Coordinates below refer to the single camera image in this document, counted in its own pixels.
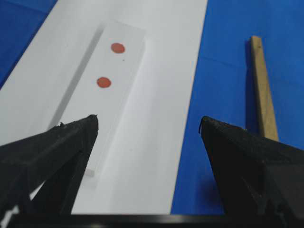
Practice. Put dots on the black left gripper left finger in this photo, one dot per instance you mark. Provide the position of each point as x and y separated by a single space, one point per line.
42 173

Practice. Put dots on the blue table cloth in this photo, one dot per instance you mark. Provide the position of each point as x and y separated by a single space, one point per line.
223 82

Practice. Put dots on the wooden mallet hammer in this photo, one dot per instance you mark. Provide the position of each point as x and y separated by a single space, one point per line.
265 109

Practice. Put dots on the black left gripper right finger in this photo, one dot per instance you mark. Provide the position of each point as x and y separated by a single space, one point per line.
260 181

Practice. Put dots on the white rectangular board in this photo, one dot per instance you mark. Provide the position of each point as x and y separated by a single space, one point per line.
140 168

